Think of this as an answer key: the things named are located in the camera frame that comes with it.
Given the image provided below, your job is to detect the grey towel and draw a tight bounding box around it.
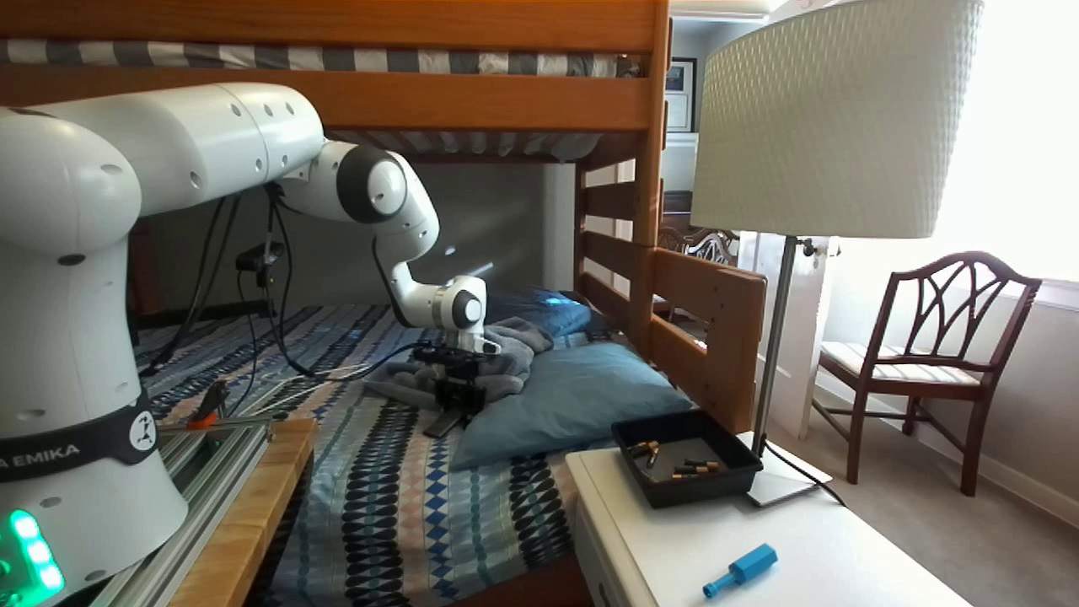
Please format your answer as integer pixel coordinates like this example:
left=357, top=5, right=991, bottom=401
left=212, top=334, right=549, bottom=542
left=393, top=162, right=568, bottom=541
left=367, top=319, right=554, bottom=404

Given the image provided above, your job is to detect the aluminium rail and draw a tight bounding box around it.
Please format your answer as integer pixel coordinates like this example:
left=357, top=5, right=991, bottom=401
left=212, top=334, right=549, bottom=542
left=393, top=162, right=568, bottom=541
left=61, top=427, right=283, bottom=607

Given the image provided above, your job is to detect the white lamp shade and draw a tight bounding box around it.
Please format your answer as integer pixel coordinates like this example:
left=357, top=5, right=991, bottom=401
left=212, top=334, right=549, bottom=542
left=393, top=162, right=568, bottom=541
left=691, top=0, right=981, bottom=239

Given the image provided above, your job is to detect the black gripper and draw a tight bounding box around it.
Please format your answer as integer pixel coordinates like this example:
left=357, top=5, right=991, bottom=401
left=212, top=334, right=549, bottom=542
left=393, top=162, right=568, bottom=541
left=415, top=339, right=486, bottom=415

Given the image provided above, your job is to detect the lamp pole and base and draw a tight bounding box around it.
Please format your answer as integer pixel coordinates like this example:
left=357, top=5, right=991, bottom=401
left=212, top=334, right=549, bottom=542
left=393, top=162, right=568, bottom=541
left=739, top=232, right=830, bottom=511

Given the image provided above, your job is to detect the grey remote control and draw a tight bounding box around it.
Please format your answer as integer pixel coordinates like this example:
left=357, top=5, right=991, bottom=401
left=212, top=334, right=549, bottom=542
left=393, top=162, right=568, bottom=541
left=422, top=409, right=465, bottom=438

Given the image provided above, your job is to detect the wooden chair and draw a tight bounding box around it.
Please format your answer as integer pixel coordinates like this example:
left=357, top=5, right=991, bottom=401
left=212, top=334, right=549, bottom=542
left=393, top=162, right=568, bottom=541
left=814, top=250, right=1041, bottom=495

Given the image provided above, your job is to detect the wooden bunk bed frame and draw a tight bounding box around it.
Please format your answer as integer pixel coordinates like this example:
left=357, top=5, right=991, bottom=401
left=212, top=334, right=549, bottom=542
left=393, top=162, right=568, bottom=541
left=0, top=0, right=769, bottom=607

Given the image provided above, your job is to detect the blue pillow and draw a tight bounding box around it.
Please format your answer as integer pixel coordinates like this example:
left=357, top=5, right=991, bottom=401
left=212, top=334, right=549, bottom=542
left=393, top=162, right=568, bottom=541
left=451, top=341, right=691, bottom=468

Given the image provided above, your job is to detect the patterned bed cover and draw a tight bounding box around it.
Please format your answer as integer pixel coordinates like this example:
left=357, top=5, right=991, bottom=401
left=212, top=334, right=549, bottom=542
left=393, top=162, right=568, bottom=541
left=144, top=303, right=591, bottom=607

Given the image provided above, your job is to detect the blue screwdriver handle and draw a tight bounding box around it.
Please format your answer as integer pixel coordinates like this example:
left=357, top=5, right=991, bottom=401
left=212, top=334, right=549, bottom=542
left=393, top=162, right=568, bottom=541
left=702, top=542, right=777, bottom=599

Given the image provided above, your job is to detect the black tray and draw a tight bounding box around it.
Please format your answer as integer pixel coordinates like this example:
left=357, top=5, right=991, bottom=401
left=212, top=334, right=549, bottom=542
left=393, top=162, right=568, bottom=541
left=612, top=413, right=760, bottom=511

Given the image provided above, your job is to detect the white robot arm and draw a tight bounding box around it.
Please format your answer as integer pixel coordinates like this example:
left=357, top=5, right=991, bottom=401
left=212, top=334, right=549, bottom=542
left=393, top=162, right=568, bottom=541
left=0, top=83, right=486, bottom=607

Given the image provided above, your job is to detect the black power cable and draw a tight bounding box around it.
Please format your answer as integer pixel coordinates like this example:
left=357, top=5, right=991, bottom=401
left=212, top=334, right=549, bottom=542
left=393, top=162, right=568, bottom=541
left=137, top=182, right=423, bottom=384

